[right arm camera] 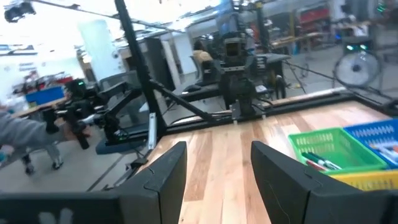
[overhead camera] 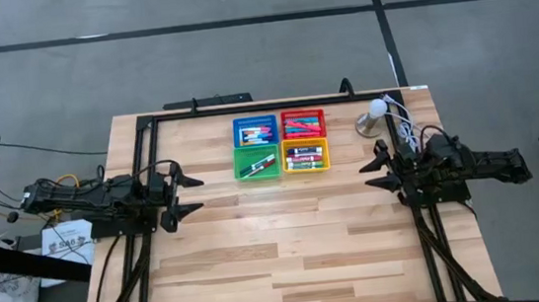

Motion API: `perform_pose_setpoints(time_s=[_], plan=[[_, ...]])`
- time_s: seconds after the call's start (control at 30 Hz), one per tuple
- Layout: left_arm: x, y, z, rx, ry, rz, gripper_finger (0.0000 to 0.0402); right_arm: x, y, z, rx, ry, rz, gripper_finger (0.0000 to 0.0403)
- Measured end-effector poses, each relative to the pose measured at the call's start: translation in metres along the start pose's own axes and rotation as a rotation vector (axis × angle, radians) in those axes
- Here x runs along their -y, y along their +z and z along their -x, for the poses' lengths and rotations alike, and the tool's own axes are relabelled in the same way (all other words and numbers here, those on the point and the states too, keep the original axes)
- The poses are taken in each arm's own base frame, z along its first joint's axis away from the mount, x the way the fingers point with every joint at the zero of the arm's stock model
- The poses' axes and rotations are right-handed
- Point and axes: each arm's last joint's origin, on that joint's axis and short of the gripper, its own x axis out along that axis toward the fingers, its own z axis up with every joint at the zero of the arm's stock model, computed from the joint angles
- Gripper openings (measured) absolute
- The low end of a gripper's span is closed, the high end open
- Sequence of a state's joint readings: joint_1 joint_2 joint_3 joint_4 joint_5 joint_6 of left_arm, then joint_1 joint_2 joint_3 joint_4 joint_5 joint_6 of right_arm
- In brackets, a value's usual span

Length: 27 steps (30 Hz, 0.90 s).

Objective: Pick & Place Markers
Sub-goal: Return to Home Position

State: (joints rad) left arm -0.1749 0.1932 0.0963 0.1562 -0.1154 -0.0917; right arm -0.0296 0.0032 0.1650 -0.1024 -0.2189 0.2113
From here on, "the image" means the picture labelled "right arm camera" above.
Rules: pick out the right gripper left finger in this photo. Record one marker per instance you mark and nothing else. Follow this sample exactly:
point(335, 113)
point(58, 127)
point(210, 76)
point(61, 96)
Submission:
point(161, 186)

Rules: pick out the blue plastic basket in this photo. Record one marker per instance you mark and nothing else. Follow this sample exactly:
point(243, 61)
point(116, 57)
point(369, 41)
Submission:
point(373, 130)

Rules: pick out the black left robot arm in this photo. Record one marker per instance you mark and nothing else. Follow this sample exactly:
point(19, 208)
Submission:
point(242, 90)

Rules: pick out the black ceiling device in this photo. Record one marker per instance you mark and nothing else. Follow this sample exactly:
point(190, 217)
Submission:
point(18, 11)

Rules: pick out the black frame bar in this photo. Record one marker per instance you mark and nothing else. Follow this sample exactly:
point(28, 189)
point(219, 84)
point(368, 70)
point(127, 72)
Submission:
point(183, 101)

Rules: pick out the black desk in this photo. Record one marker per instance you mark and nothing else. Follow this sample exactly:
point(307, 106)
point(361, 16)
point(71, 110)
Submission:
point(270, 57)

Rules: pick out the round floor fan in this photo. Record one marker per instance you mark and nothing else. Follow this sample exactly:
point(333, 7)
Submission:
point(357, 68)

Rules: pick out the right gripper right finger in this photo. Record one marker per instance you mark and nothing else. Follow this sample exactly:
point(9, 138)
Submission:
point(280, 186)

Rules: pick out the blue storage bin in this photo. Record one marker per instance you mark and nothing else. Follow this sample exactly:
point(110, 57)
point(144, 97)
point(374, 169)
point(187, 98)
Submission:
point(45, 95)

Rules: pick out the red fine-tip Expo marker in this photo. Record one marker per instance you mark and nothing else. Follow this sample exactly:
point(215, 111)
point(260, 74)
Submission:
point(315, 165)

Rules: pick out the yellow plastic basket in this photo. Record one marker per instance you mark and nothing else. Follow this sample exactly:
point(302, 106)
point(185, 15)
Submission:
point(367, 180)

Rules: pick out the black gantry post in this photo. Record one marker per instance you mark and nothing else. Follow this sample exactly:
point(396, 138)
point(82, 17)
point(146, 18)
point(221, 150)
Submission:
point(136, 62)

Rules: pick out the black robot station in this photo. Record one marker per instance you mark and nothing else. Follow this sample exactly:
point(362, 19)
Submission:
point(93, 109)

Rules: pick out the person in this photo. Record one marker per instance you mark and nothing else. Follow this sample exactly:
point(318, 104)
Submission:
point(202, 57)
point(21, 132)

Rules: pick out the green plastic basket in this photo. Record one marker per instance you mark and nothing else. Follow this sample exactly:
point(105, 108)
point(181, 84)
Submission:
point(339, 146)

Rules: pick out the black metal robot frame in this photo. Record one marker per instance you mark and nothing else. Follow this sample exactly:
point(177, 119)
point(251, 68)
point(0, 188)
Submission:
point(295, 107)

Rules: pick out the white aluminium bracket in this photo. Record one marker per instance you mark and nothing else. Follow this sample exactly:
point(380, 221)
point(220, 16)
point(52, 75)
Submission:
point(152, 130)

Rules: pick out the black cabinet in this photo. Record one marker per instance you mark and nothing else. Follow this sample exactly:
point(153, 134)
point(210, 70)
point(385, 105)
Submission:
point(160, 62)

